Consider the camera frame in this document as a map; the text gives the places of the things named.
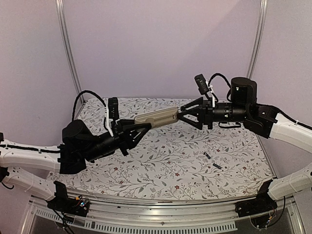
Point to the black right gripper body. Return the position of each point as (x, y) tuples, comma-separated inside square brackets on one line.
[(208, 118)]

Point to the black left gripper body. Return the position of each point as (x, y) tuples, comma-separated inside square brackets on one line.
[(122, 141)]

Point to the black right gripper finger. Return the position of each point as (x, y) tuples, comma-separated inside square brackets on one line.
[(191, 119), (193, 106)]

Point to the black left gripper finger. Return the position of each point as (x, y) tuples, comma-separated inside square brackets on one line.
[(135, 133), (125, 124)]

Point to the white remote control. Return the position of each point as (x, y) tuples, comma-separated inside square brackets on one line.
[(158, 118)]

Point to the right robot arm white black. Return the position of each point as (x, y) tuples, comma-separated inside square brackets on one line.
[(263, 120)]

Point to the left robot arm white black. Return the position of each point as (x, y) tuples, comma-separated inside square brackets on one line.
[(79, 147)]

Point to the floral patterned table mat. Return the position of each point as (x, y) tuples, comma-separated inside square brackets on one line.
[(169, 163)]

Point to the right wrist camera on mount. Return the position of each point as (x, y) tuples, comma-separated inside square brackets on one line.
[(205, 89)]

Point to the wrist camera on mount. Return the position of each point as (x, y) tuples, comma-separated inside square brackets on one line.
[(205, 89), (112, 114)]

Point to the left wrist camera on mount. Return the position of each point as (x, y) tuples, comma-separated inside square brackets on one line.
[(112, 114)]

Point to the front aluminium rail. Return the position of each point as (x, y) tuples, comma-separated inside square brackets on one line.
[(39, 207)]

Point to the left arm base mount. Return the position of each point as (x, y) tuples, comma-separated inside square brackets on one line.
[(63, 203)]

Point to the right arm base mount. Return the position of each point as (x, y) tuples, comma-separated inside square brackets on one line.
[(261, 203)]

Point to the white slotted cable duct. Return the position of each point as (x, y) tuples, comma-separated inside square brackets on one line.
[(159, 218)]

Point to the right aluminium frame post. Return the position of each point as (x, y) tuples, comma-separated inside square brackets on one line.
[(258, 37)]

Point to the aluminium frame post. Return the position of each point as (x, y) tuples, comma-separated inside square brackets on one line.
[(258, 37), (67, 46)]

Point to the left aluminium frame post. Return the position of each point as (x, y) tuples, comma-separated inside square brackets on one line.
[(67, 46)]

